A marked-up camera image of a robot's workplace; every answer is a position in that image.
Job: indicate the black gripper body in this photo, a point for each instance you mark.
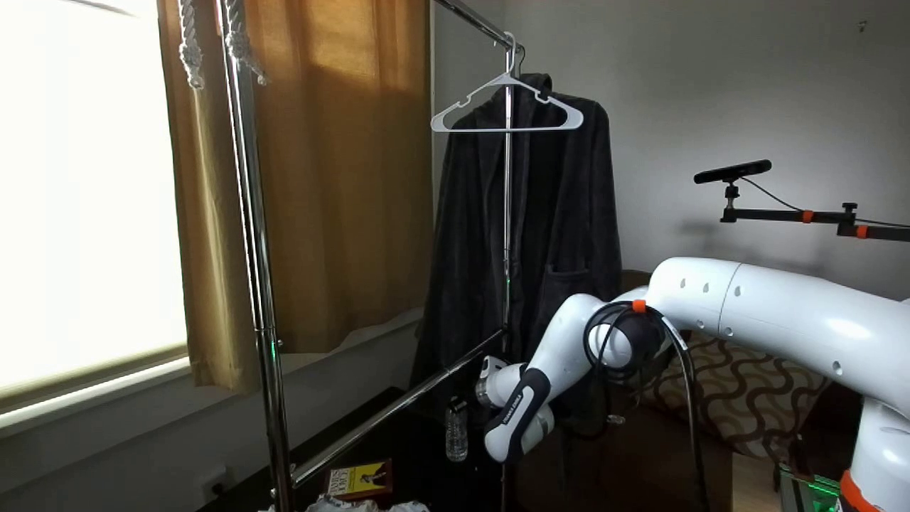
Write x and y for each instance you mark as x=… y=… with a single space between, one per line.
x=472 y=391

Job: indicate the clear plastic water bottle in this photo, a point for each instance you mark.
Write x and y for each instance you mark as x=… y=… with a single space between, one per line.
x=455 y=434

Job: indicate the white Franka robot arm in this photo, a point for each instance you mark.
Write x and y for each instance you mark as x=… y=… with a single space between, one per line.
x=806 y=313

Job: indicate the yellow cardboard box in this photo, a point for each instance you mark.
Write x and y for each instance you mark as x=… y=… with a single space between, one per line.
x=359 y=478

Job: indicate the white patterned crumpled cloth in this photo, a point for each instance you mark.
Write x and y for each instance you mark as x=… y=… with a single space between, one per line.
x=331 y=504

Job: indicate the brown sofa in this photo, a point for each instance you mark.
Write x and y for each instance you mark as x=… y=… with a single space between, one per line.
x=642 y=473

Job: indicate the dark grey robe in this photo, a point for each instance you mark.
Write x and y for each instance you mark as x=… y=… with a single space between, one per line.
x=558 y=208

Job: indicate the mustard curtain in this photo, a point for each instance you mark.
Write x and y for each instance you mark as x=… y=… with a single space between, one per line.
x=331 y=188

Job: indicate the white plastic hanger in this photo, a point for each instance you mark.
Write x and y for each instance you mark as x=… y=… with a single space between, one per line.
x=472 y=130

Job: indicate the chrome metal garment rack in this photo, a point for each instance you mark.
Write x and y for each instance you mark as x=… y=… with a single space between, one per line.
x=247 y=236

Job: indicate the wavy patterned cushion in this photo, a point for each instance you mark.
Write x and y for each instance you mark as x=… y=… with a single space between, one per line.
x=748 y=399

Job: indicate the green board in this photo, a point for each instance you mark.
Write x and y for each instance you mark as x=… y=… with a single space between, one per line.
x=810 y=488

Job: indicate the bright window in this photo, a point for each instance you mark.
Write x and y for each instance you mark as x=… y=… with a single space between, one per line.
x=85 y=188

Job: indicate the black bar camera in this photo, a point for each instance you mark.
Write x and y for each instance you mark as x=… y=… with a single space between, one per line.
x=730 y=172

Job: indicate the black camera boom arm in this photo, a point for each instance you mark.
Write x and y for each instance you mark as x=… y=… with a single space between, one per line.
x=785 y=214

